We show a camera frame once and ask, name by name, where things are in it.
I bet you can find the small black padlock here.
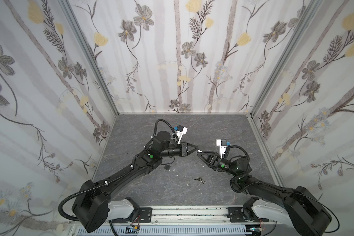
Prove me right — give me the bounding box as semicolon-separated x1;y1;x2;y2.
164;164;171;171

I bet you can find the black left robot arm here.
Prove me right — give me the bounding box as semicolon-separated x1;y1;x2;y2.
71;131;198;233

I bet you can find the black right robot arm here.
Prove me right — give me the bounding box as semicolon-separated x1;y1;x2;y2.
197;150;332;236

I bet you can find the dark key bunch right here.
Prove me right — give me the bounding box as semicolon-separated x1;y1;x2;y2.
194;178;205;184

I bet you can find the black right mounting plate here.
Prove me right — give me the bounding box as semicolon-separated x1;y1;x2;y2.
227;206;246;223

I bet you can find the black mounting plate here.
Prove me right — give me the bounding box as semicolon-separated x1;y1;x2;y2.
135;207;152;224
227;206;246;223

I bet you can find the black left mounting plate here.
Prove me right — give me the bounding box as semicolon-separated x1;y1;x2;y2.
135;207;152;224

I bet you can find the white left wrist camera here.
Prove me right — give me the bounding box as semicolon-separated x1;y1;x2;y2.
174;125;187;145

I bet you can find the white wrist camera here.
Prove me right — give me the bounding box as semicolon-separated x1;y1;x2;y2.
215;139;231;158
174;125;187;145

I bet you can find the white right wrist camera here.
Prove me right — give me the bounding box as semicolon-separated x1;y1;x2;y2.
215;139;231;158

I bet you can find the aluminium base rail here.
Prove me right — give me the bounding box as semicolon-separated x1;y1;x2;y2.
67;205;307;228

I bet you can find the white slotted cable duct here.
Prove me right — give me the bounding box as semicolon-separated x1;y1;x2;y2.
76;225;252;236

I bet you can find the black corrugated cable hose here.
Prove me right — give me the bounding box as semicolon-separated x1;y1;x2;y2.
57;168;133;222

